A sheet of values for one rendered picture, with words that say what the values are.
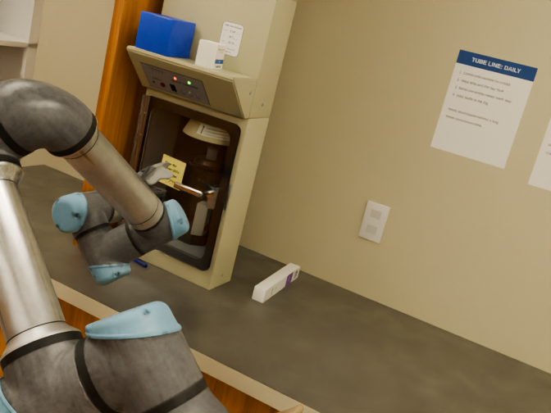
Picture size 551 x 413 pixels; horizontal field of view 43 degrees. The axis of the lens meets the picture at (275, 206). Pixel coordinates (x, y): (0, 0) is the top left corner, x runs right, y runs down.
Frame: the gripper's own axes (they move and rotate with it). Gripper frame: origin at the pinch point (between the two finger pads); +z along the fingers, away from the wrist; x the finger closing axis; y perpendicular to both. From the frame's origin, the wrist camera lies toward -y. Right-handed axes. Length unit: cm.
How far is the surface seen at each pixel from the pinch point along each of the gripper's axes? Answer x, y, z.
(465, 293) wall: -16, 68, 58
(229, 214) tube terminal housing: -4.7, 10.5, 16.6
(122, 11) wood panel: 39.1, -25.6, 6.1
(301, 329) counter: -26.8, 37.5, 16.5
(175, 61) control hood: 30.7, -5.3, 3.6
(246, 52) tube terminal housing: 36.2, 6.6, 15.1
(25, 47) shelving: 16, -106, 54
